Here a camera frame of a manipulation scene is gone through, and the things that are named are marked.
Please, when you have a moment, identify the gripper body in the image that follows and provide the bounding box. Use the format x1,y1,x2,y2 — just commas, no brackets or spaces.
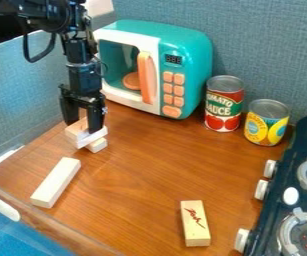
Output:
56,61,108,108

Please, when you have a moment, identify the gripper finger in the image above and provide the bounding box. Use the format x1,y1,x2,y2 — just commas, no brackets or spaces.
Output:
84,103,108,135
58,96,81,127

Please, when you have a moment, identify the white rectangular block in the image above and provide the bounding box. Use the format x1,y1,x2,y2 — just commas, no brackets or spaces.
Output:
72,125,111,150

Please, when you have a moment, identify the wooden arch block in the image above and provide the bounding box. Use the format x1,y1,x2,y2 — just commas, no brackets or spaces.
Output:
63,116,111,154

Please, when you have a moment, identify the long white wooden block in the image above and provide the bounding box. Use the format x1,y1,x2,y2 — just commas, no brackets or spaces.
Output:
28,156,83,210

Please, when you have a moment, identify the wooden block with red mark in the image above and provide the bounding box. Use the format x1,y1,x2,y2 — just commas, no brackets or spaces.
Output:
178,199,214,248

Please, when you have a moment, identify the toy microwave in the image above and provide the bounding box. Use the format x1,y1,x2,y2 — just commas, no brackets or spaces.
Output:
91,18,215,120

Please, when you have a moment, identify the red tomato sauce can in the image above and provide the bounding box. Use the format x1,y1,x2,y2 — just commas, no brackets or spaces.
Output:
202,74,247,133

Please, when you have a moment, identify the yellow can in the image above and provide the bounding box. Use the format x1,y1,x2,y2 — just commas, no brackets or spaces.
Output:
242,98,292,148

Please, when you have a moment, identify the toy stove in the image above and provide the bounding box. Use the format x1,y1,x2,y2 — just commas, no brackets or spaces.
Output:
233,114,307,256

